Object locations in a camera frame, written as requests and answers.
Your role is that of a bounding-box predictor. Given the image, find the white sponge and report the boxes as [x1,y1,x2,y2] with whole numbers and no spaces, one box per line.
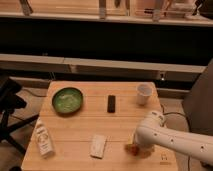
[90,134,107,159]

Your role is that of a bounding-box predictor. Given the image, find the white paper cup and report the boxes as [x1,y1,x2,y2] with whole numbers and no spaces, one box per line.
[137,84,153,105]

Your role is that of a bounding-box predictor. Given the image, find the wooden shelf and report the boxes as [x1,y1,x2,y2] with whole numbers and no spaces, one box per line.
[0,53,205,82]

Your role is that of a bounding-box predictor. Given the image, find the white bottle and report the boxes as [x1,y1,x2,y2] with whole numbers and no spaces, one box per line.
[35,119,54,158]

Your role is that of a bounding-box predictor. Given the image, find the black office chair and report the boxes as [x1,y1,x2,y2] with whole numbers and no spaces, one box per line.
[0,75,39,154]

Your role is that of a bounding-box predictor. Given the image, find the black rectangular block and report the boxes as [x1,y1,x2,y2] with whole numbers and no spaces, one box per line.
[107,95,116,113]

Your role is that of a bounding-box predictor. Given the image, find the green bowl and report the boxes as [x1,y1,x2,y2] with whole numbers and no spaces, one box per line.
[52,87,83,115]

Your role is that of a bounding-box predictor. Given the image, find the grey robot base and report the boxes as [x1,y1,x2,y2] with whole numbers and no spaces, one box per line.
[182,58,213,137]

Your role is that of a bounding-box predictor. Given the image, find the black cable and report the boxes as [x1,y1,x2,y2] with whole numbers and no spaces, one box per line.
[160,104,191,131]

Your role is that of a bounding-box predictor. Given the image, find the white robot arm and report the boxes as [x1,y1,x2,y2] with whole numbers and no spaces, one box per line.
[134,110,213,166]

